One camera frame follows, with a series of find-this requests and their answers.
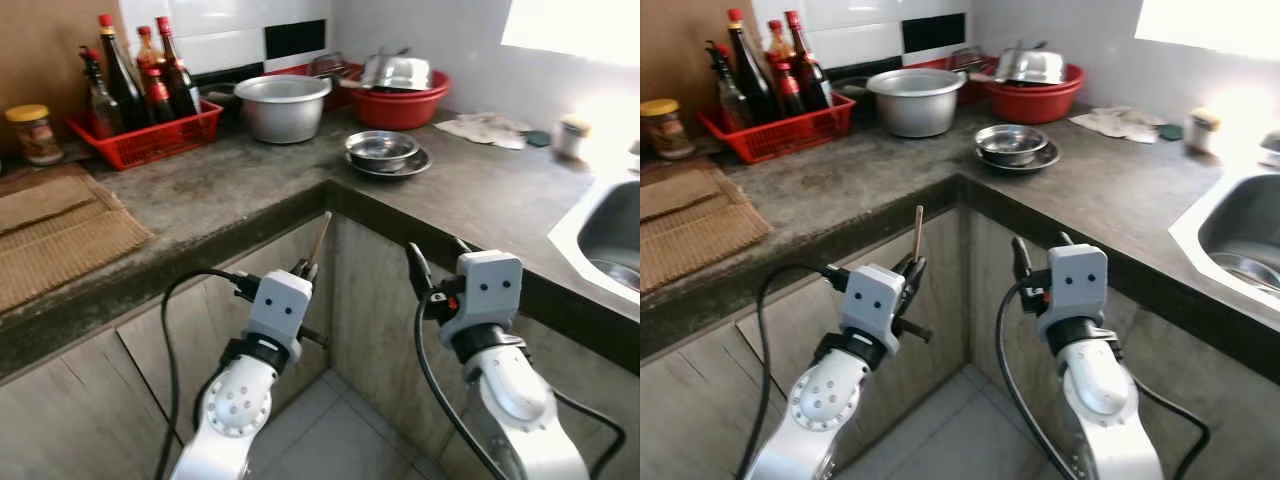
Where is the white sponge cup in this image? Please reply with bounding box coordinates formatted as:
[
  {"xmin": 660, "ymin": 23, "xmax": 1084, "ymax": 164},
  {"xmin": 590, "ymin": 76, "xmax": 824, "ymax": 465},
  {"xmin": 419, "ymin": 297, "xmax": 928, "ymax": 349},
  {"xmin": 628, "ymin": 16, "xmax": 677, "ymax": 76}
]
[
  {"xmin": 553, "ymin": 115, "xmax": 591, "ymax": 163},
  {"xmin": 1185, "ymin": 108, "xmax": 1223, "ymax": 156}
]

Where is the large aluminium pot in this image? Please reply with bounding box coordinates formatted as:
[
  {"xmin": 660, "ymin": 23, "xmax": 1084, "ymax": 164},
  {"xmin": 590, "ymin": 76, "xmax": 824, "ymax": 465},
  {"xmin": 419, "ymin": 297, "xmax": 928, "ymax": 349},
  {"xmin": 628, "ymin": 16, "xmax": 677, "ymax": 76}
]
[
  {"xmin": 866, "ymin": 68, "xmax": 967, "ymax": 139},
  {"xmin": 233, "ymin": 74, "xmax": 333, "ymax": 145}
]

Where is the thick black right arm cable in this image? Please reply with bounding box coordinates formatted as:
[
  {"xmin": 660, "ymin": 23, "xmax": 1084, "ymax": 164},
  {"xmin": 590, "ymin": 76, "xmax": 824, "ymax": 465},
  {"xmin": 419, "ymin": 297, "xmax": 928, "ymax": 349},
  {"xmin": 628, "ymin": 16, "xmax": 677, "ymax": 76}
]
[
  {"xmin": 413, "ymin": 295, "xmax": 511, "ymax": 480},
  {"xmin": 997, "ymin": 285, "xmax": 1086, "ymax": 480}
]

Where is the small red label bottle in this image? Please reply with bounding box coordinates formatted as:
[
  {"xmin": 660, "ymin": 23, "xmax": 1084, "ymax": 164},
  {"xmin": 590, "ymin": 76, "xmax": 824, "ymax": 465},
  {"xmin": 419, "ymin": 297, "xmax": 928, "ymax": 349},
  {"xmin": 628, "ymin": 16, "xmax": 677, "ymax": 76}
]
[
  {"xmin": 145, "ymin": 68, "xmax": 176, "ymax": 123},
  {"xmin": 775, "ymin": 62, "xmax": 806, "ymax": 118}
]

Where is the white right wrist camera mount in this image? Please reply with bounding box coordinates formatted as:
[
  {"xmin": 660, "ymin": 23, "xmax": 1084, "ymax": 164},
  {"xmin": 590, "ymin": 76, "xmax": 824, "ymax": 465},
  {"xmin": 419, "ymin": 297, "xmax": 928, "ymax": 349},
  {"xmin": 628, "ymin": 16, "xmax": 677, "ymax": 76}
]
[
  {"xmin": 438, "ymin": 250, "xmax": 523, "ymax": 346},
  {"xmin": 1037, "ymin": 243, "xmax": 1109, "ymax": 331}
]

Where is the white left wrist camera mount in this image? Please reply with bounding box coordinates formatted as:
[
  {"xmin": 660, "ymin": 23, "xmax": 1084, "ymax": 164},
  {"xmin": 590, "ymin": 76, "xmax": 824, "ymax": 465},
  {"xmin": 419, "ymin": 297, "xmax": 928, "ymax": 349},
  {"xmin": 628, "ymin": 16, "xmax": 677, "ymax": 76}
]
[
  {"xmin": 840, "ymin": 265, "xmax": 907, "ymax": 343},
  {"xmin": 245, "ymin": 270, "xmax": 313, "ymax": 347}
]

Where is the white dish cloth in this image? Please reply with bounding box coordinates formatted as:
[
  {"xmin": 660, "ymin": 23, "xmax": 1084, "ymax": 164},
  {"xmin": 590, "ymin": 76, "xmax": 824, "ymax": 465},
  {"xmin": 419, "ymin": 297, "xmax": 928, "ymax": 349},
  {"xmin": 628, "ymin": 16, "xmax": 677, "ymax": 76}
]
[
  {"xmin": 1070, "ymin": 106, "xmax": 1166, "ymax": 144},
  {"xmin": 435, "ymin": 112, "xmax": 531, "ymax": 151}
]

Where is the red plastic bottle basket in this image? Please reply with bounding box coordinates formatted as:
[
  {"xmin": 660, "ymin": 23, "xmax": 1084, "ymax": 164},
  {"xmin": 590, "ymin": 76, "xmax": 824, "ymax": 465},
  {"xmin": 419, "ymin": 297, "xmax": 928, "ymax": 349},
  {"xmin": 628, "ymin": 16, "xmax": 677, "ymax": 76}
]
[
  {"xmin": 65, "ymin": 98, "xmax": 224, "ymax": 171},
  {"xmin": 697, "ymin": 92, "xmax": 857, "ymax": 165}
]

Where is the clear bottle black spout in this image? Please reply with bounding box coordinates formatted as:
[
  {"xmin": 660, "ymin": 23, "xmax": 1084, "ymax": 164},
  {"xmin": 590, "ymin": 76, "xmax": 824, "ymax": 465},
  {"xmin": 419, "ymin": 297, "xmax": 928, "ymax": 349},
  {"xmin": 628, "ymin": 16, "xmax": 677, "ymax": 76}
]
[
  {"xmin": 80, "ymin": 47, "xmax": 123, "ymax": 138},
  {"xmin": 705, "ymin": 40, "xmax": 753, "ymax": 131}
]

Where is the bright window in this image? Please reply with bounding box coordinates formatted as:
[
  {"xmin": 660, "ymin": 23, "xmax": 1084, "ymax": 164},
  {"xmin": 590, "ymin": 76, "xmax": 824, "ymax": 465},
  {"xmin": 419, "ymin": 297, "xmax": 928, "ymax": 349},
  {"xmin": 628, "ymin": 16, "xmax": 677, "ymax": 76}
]
[
  {"xmin": 1133, "ymin": 0, "xmax": 1280, "ymax": 63},
  {"xmin": 500, "ymin": 0, "xmax": 641, "ymax": 69}
]

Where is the stainless steel sink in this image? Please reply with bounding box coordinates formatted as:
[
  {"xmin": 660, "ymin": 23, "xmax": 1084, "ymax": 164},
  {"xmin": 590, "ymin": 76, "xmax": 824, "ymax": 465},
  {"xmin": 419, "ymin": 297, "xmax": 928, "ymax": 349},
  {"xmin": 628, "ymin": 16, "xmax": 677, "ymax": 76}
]
[
  {"xmin": 1168, "ymin": 165, "xmax": 1280, "ymax": 321},
  {"xmin": 547, "ymin": 165, "xmax": 641, "ymax": 306}
]

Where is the brown woven bamboo mat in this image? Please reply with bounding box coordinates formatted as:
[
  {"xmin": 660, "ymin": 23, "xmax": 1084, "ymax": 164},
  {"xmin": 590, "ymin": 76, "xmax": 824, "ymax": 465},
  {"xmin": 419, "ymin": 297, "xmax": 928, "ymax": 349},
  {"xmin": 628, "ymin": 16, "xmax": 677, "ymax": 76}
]
[
  {"xmin": 640, "ymin": 165, "xmax": 773, "ymax": 294},
  {"xmin": 0, "ymin": 165, "xmax": 156, "ymax": 313}
]

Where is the amber bottle red cap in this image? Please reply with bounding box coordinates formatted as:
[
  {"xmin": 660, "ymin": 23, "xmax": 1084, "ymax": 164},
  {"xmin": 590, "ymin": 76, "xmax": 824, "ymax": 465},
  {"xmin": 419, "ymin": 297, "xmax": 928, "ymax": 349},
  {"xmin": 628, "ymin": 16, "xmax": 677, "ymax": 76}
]
[
  {"xmin": 768, "ymin": 20, "xmax": 797, "ymax": 71},
  {"xmin": 135, "ymin": 25, "xmax": 166, "ymax": 77}
]

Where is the steel bowl in sink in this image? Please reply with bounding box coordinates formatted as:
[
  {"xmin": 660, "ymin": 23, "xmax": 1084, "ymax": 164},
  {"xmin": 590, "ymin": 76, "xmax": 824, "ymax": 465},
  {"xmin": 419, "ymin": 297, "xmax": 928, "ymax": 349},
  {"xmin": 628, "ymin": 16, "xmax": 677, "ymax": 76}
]
[
  {"xmin": 1210, "ymin": 250, "xmax": 1280, "ymax": 297},
  {"xmin": 590, "ymin": 258, "xmax": 641, "ymax": 292}
]

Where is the dark sauce bottle red cap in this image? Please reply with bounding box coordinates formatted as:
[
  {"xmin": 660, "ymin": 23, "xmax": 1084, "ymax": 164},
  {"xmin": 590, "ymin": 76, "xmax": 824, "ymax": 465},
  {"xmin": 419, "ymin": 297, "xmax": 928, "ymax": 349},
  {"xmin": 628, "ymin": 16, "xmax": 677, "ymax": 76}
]
[
  {"xmin": 155, "ymin": 16, "xmax": 201, "ymax": 117},
  {"xmin": 785, "ymin": 10, "xmax": 833, "ymax": 111},
  {"xmin": 727, "ymin": 8, "xmax": 783, "ymax": 126},
  {"xmin": 97, "ymin": 14, "xmax": 151, "ymax": 129}
]

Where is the red plastic basin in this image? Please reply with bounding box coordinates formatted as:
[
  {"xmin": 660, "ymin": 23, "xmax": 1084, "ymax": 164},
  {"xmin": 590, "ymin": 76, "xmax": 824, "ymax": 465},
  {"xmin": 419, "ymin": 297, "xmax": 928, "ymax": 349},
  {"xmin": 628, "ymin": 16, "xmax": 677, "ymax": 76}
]
[
  {"xmin": 340, "ymin": 68, "xmax": 451, "ymax": 131},
  {"xmin": 985, "ymin": 62, "xmax": 1086, "ymax": 125}
]

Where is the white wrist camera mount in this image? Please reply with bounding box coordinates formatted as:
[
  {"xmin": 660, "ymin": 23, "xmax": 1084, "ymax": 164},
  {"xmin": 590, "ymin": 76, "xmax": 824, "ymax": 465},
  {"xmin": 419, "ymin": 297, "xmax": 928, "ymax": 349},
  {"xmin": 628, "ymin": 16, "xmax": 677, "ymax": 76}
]
[
  {"xmin": 438, "ymin": 250, "xmax": 523, "ymax": 346},
  {"xmin": 1037, "ymin": 243, "xmax": 1109, "ymax": 331},
  {"xmin": 245, "ymin": 270, "xmax": 313, "ymax": 347},
  {"xmin": 840, "ymin": 265, "xmax": 907, "ymax": 343}
]

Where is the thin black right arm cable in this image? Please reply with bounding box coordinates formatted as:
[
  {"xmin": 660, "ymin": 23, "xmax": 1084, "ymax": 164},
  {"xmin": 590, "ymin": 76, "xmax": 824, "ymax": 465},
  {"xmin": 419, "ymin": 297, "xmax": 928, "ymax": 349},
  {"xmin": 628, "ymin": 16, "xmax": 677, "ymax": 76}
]
[
  {"xmin": 1135, "ymin": 378, "xmax": 1211, "ymax": 479},
  {"xmin": 550, "ymin": 388, "xmax": 627, "ymax": 479}
]

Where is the dark round pan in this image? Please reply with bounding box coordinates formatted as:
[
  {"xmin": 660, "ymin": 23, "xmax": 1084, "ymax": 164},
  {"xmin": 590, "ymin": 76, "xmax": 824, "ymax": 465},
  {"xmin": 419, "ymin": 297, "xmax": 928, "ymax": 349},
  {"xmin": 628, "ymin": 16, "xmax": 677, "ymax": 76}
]
[
  {"xmin": 198, "ymin": 83, "xmax": 241, "ymax": 126},
  {"xmin": 832, "ymin": 77, "xmax": 873, "ymax": 117}
]

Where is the stainless steel bowl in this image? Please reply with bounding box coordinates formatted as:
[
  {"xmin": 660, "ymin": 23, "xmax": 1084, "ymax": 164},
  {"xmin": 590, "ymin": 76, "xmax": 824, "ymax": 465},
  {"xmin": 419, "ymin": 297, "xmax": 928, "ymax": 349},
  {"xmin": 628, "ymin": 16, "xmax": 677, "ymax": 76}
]
[
  {"xmin": 344, "ymin": 130, "xmax": 421, "ymax": 173},
  {"xmin": 975, "ymin": 124, "xmax": 1051, "ymax": 167}
]

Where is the grey wood-grain base cabinet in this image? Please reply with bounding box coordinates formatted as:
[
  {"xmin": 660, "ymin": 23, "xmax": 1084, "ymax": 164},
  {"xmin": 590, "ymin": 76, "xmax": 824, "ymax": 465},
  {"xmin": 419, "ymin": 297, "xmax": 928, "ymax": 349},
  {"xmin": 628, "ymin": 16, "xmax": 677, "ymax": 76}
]
[
  {"xmin": 640, "ymin": 205, "xmax": 1280, "ymax": 480},
  {"xmin": 0, "ymin": 215, "xmax": 641, "ymax": 480}
]

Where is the brown cardboard sheet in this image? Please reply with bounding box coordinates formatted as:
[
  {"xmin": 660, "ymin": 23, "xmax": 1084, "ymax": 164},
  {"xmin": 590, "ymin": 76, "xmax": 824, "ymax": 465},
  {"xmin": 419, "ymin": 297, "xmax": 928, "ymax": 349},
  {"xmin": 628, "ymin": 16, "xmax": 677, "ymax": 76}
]
[
  {"xmin": 640, "ymin": 0, "xmax": 751, "ymax": 153},
  {"xmin": 0, "ymin": 0, "xmax": 121, "ymax": 161}
]

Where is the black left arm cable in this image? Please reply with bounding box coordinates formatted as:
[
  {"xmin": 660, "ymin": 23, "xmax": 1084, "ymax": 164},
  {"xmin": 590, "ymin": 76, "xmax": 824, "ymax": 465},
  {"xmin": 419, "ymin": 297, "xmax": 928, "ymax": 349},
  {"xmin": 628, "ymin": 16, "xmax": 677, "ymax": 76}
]
[
  {"xmin": 155, "ymin": 268, "xmax": 263, "ymax": 480},
  {"xmin": 738, "ymin": 263, "xmax": 853, "ymax": 480}
]

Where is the glass jar yellow lid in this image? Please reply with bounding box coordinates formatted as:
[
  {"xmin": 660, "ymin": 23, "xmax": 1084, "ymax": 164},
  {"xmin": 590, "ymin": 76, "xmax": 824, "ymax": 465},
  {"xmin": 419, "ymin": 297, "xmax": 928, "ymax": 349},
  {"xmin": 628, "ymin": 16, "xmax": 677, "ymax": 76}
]
[
  {"xmin": 640, "ymin": 98, "xmax": 695, "ymax": 161},
  {"xmin": 5, "ymin": 104, "xmax": 63, "ymax": 166}
]

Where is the red plastic utensil basket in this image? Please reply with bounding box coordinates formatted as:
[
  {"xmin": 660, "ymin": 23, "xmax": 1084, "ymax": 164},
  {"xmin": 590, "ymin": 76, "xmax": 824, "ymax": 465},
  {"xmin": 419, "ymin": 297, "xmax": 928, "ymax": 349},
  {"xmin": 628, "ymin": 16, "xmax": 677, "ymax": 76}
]
[
  {"xmin": 262, "ymin": 62, "xmax": 366, "ymax": 111},
  {"xmin": 900, "ymin": 55, "xmax": 1001, "ymax": 106}
]

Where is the upturned steel bowl lid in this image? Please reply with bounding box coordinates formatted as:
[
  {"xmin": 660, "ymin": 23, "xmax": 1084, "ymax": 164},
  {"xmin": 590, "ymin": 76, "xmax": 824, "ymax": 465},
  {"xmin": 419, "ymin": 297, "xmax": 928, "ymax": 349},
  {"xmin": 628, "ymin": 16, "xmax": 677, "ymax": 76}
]
[
  {"xmin": 995, "ymin": 48, "xmax": 1066, "ymax": 86},
  {"xmin": 360, "ymin": 55, "xmax": 433, "ymax": 93}
]

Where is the stainless steel plate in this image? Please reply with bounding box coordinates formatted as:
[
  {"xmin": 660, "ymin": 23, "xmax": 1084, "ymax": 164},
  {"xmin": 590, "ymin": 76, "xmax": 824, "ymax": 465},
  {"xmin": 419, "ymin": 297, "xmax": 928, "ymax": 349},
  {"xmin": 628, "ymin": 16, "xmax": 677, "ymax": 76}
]
[
  {"xmin": 346, "ymin": 148, "xmax": 433, "ymax": 181},
  {"xmin": 977, "ymin": 142, "xmax": 1061, "ymax": 175}
]

